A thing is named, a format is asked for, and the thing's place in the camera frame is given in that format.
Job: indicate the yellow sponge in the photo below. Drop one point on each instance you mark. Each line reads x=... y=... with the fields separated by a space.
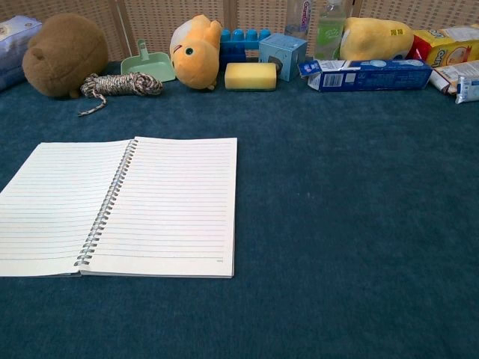
x=250 y=76

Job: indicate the blue tissue pack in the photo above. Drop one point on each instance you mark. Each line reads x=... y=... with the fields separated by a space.
x=11 y=48

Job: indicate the brown plush toy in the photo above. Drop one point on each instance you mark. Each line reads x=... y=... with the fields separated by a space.
x=63 y=56

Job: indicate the clear bottle purple label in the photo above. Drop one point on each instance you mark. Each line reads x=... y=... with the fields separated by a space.
x=299 y=18

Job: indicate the blue toy building block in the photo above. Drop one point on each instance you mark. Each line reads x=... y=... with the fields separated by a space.
x=239 y=41

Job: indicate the white blue tube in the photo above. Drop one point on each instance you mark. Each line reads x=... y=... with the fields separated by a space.
x=466 y=88

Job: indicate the beige woven folding screen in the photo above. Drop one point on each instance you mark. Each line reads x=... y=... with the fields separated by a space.
x=157 y=18

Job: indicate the clear bottle green label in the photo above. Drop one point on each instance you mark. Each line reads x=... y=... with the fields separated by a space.
x=330 y=33

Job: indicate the white lined spiral notebook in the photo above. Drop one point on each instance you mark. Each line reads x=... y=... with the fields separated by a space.
x=157 y=209

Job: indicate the orange white plush hamster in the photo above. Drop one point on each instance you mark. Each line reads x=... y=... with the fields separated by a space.
x=196 y=52

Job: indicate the yellow red snack box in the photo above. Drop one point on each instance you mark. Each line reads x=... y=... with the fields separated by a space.
x=445 y=46

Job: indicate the teal carpet table cover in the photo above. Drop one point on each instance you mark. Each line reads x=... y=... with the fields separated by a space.
x=318 y=209

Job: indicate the yellow plush toy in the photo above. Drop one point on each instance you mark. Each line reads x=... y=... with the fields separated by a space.
x=374 y=39

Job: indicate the light blue cardboard cube box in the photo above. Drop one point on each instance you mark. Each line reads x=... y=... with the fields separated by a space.
x=282 y=54

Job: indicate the long blue cardboard box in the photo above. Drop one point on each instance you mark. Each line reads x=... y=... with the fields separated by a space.
x=374 y=75

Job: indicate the green plastic dustpan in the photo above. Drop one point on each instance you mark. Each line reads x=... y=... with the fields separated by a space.
x=151 y=63

